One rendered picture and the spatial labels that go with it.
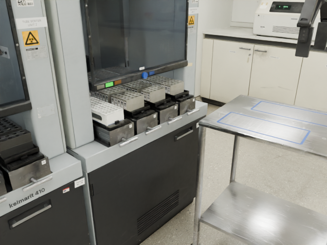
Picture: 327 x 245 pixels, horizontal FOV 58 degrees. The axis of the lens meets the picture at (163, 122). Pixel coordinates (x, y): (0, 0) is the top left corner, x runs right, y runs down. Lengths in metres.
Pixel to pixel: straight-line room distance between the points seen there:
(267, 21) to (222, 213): 2.20
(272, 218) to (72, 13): 1.32
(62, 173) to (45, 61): 0.41
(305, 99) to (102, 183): 2.42
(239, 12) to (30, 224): 3.57
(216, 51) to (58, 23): 2.68
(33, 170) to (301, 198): 1.82
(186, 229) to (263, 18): 2.26
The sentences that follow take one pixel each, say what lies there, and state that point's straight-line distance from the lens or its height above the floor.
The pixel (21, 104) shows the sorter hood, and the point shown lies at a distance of 1.08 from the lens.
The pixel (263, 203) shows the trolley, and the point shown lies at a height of 0.28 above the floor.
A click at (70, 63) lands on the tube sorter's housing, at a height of 1.09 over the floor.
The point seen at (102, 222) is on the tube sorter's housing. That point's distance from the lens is 1.43.
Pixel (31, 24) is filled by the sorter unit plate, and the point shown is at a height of 1.23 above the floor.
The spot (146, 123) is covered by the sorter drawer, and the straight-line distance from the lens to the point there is 1.37.
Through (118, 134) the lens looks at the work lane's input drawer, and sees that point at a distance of 1.27.
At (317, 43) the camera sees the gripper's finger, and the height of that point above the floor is 1.20.
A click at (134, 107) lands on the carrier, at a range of 1.40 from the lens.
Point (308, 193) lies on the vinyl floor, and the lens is 2.43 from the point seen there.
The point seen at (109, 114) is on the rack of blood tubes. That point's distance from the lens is 1.25.
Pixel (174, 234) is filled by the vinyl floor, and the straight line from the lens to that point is 1.90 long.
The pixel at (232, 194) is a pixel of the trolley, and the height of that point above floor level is 0.28.
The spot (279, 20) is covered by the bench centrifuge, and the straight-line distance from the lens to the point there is 3.27.
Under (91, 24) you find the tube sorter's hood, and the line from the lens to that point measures 1.19.
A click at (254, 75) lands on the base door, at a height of 0.49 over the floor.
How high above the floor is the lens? 1.33
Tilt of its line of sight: 24 degrees down
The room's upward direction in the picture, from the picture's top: straight up
